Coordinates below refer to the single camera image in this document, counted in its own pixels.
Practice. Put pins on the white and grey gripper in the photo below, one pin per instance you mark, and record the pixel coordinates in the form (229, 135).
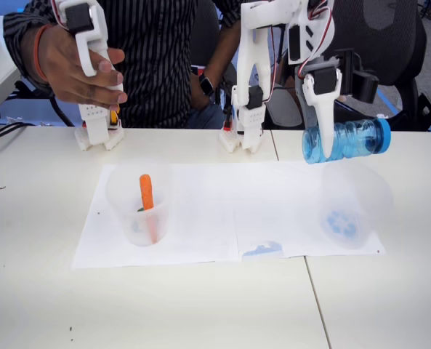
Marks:
(323, 83)

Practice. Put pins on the blue plastic bottle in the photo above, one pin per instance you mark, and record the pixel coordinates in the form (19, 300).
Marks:
(353, 140)

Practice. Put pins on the white leader arm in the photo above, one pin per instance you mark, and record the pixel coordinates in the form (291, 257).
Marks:
(97, 123)

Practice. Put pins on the person left forearm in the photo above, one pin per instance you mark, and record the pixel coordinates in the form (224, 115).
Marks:
(218, 58)

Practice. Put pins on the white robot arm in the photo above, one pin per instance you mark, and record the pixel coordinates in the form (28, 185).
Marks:
(245, 69)

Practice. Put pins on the person right forearm striped sleeve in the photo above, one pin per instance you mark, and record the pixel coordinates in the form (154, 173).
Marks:
(19, 32)

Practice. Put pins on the orange carrot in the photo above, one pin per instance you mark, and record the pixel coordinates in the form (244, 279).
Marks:
(147, 192)

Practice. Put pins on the person right hand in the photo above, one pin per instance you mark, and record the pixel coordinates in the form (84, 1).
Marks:
(69, 80)

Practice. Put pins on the white paper sheet blue print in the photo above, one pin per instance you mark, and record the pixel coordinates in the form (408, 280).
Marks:
(291, 203)

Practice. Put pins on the large clear cup blue print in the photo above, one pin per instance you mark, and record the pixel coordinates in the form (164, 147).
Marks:
(367, 203)

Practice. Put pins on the black smartwatch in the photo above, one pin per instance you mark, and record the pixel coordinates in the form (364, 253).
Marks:
(206, 86)

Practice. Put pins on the black mesh office chair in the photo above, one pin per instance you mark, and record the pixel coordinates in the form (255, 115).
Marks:
(393, 36)

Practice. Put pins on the grey office chair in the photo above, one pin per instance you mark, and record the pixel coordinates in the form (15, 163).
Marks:
(204, 32)

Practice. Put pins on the plain white paper sheet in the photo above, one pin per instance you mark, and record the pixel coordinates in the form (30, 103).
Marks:
(200, 218)

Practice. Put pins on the person torso striped shirt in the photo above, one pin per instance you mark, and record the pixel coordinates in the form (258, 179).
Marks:
(153, 54)

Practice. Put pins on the small clear plastic cup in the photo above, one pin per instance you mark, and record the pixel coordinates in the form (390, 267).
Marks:
(162, 221)

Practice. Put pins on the orange wristband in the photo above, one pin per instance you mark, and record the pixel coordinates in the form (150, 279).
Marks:
(40, 54)

